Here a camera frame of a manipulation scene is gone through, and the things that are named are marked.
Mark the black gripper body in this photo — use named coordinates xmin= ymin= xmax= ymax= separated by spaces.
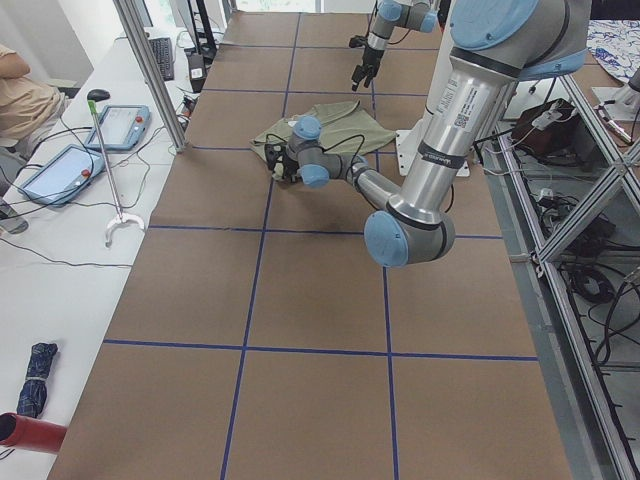
xmin=271 ymin=151 xmax=299 ymax=183
xmin=351 ymin=45 xmax=384 ymax=86

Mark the olive green long-sleeve shirt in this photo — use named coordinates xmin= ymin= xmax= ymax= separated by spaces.
xmin=250 ymin=101 xmax=396 ymax=161

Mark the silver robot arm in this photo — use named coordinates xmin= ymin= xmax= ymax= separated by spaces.
xmin=349 ymin=0 xmax=440 ymax=91
xmin=264 ymin=0 xmax=591 ymax=267

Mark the dark box with label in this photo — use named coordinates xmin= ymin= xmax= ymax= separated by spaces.
xmin=187 ymin=52 xmax=207 ymax=93

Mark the far blue teach pendant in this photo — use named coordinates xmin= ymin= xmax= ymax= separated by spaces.
xmin=99 ymin=105 xmax=151 ymax=152

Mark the blue teach pendant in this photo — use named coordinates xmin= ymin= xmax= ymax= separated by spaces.
xmin=99 ymin=105 xmax=151 ymax=152
xmin=18 ymin=145 xmax=105 ymax=206

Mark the black computer keyboard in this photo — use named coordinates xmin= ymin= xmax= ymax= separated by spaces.
xmin=148 ymin=37 xmax=174 ymax=81

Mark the black computer mouse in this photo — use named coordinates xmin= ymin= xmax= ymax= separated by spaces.
xmin=86 ymin=89 xmax=111 ymax=102

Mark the dark red box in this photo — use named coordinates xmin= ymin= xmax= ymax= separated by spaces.
xmin=511 ymin=99 xmax=580 ymax=157

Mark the near blue teach pendant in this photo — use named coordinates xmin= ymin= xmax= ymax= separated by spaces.
xmin=18 ymin=145 xmax=105 ymax=206

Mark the seated person beige shirt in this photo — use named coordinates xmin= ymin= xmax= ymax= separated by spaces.
xmin=1 ymin=45 xmax=70 ymax=158

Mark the dark rolled cloth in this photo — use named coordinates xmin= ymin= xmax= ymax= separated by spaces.
xmin=16 ymin=342 xmax=58 ymax=418

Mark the red fire extinguisher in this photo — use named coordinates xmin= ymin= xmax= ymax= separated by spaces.
xmin=1 ymin=413 xmax=67 ymax=454

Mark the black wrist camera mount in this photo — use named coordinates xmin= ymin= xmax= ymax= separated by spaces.
xmin=264 ymin=143 xmax=285 ymax=172
xmin=349 ymin=35 xmax=368 ymax=48

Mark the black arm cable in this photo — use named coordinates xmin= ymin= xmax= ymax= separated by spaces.
xmin=319 ymin=133 xmax=366 ymax=161

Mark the aluminium frame post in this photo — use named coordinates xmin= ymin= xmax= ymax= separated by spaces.
xmin=113 ymin=0 xmax=186 ymax=153

